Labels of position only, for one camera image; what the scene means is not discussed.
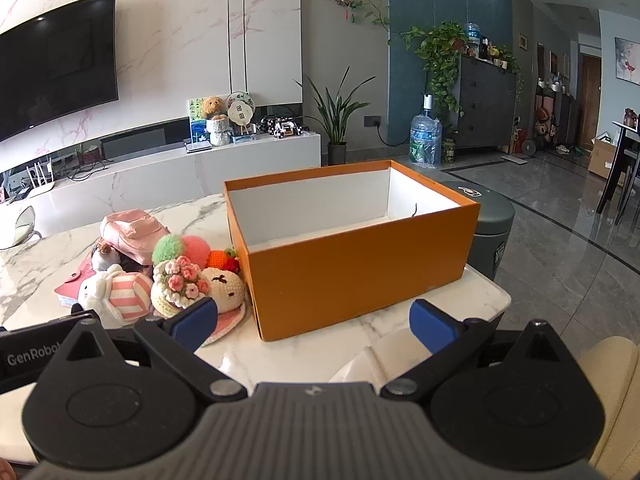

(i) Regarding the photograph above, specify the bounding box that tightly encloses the cream upholstered chair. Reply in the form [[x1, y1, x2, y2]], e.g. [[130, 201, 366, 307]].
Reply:
[[574, 335, 640, 480]]

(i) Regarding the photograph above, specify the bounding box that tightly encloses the dark dining table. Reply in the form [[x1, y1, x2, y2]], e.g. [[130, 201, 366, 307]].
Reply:
[[596, 119, 640, 223]]

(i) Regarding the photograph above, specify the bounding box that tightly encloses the white marble tv cabinet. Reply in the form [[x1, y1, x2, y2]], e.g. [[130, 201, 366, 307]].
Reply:
[[0, 130, 321, 239]]

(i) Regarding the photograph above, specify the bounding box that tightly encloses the white wifi router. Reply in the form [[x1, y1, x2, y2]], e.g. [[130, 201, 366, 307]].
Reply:
[[24, 157, 55, 199]]

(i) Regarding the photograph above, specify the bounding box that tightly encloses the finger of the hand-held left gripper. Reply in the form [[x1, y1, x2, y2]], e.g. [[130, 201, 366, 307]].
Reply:
[[0, 309, 102, 396]]

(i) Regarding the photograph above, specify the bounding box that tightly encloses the round paper fan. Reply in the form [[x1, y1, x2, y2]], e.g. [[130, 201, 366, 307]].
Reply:
[[225, 91, 257, 136]]

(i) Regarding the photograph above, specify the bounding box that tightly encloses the cream crochet flower hat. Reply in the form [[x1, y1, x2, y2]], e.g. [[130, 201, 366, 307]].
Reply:
[[151, 255, 211, 319]]

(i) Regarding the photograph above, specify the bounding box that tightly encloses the small brown white plush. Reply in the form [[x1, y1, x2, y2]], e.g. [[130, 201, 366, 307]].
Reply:
[[92, 242, 122, 272]]

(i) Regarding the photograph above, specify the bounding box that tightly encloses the small pink backpack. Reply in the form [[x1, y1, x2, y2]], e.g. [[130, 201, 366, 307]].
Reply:
[[99, 209, 171, 266]]

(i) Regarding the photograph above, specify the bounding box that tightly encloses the pink peach plush toy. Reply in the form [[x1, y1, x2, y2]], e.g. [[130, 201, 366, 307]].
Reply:
[[151, 233, 211, 272]]

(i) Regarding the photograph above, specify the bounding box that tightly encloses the small landscape painting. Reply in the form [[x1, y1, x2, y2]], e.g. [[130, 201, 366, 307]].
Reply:
[[188, 97, 211, 144]]

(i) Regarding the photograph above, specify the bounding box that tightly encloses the trailing pothos plant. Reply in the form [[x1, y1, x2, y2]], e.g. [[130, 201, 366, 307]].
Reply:
[[399, 20, 469, 127]]

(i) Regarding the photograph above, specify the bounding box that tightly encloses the grey round trash bin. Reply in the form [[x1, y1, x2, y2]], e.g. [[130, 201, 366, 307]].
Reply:
[[439, 181, 516, 282]]

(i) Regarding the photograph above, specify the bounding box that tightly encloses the potted orchid plant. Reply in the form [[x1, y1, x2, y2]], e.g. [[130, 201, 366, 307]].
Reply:
[[294, 65, 377, 166]]

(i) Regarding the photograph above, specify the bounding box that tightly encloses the cream crochet doll pink brim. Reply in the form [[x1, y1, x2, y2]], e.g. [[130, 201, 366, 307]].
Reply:
[[199, 266, 247, 347]]

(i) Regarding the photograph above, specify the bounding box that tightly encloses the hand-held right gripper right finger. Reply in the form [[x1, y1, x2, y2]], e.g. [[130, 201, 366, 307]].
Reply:
[[379, 299, 582, 405]]

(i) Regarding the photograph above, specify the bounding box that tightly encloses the white dining chair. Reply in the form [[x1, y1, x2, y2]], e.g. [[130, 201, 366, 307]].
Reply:
[[0, 204, 44, 251]]

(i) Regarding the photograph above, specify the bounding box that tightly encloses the large blue water bottle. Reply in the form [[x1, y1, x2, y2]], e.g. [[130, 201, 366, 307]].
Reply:
[[409, 93, 443, 169]]

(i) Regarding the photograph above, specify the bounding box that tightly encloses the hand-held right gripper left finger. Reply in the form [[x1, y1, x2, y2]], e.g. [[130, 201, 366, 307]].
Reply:
[[42, 297, 249, 405]]

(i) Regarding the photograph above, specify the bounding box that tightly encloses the black flat television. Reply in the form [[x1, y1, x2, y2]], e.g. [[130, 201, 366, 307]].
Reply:
[[0, 0, 120, 144]]

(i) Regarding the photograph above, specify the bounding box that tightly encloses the orange cardboard box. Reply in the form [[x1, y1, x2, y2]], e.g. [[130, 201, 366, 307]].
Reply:
[[223, 160, 481, 343]]

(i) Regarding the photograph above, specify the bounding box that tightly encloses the pink wallet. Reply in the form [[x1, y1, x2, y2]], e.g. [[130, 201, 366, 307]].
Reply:
[[54, 259, 97, 307]]

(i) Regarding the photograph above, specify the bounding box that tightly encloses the wall art picture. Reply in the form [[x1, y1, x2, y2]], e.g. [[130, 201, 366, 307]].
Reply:
[[614, 37, 640, 84]]

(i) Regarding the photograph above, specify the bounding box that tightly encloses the white bunny plush toy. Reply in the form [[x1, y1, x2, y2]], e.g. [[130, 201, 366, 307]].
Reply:
[[77, 263, 154, 329]]

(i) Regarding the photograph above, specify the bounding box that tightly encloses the dark grey sideboard cabinet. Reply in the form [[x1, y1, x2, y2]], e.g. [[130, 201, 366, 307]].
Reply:
[[452, 54, 519, 150]]

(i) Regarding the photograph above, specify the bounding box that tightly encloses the black white toy car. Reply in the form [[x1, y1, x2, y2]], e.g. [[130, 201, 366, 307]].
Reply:
[[259, 114, 309, 137]]

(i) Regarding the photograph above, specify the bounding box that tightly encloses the brown cardboard carton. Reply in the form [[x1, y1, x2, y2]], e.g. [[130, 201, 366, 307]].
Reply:
[[588, 137, 619, 180]]

